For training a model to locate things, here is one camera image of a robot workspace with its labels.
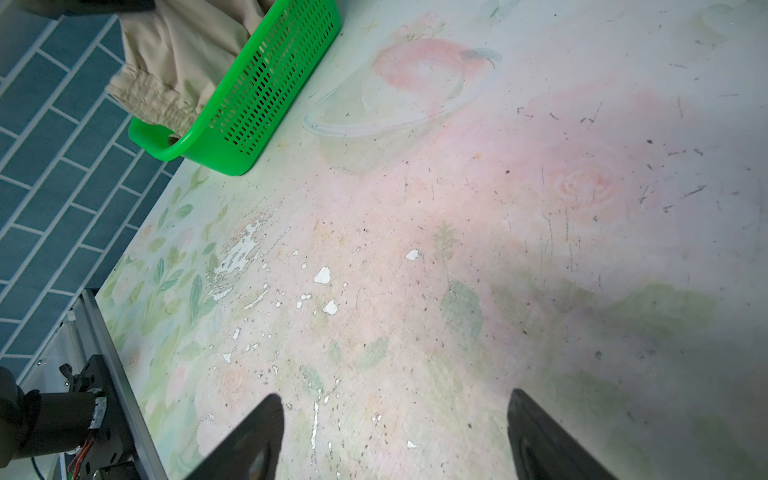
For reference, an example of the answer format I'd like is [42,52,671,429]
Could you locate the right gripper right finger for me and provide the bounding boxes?
[507,388,616,480]

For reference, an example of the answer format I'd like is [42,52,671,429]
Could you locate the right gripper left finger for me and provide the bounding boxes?
[187,393,285,480]

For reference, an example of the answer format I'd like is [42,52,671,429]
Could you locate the green plastic basket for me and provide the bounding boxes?
[129,1,341,176]

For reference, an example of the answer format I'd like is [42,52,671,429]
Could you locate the beige shorts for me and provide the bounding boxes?
[106,0,274,143]

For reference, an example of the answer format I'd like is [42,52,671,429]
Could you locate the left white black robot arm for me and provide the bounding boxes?
[1,368,107,468]

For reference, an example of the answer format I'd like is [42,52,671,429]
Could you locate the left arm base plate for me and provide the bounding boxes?
[59,355,140,479]

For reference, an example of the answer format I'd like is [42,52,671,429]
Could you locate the aluminium front rail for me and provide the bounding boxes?
[15,290,167,479]

